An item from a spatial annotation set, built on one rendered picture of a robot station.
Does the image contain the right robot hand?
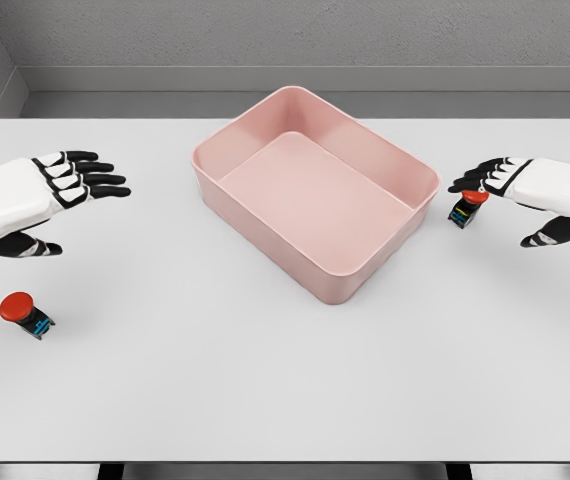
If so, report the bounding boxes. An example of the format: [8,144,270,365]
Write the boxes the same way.
[447,156,570,249]

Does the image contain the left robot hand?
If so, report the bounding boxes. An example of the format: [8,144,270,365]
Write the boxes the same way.
[0,150,132,259]

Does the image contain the pink rectangular basket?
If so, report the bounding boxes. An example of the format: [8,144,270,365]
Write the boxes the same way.
[190,85,442,306]

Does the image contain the red-button industrial switch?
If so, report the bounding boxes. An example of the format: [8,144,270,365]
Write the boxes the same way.
[447,189,490,231]
[0,292,57,343]

